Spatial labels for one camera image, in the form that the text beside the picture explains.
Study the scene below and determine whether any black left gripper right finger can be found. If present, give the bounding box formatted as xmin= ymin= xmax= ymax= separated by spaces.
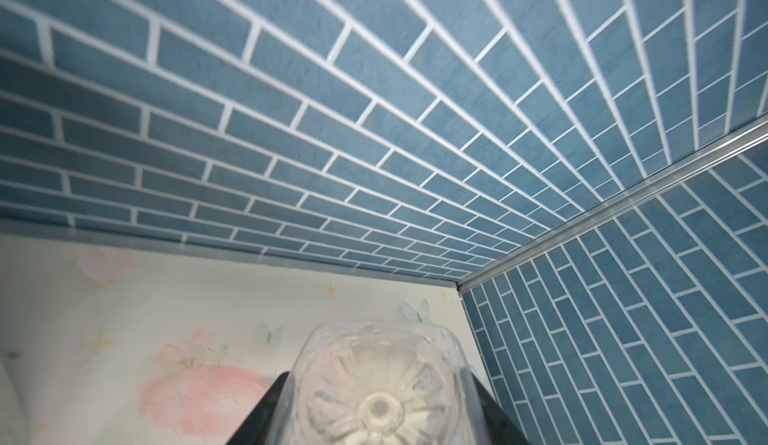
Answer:
xmin=471 ymin=373 xmax=529 ymax=445

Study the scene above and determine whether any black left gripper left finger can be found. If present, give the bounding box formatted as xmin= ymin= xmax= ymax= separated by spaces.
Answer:
xmin=227 ymin=371 xmax=290 ymax=445

